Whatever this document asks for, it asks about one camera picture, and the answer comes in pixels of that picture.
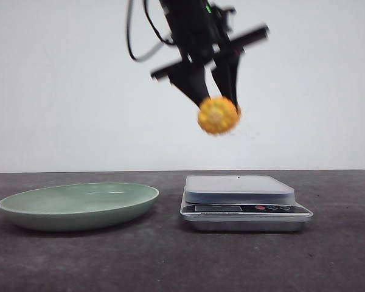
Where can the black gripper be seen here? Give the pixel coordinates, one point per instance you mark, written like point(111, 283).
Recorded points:
point(200, 31)

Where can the yellow corn cob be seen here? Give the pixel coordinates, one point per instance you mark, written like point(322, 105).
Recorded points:
point(218, 115)

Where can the silver digital kitchen scale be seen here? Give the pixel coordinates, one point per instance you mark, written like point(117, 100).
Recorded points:
point(242, 203)

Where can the pale green plate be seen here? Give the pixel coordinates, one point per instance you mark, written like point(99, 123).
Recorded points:
point(79, 207)

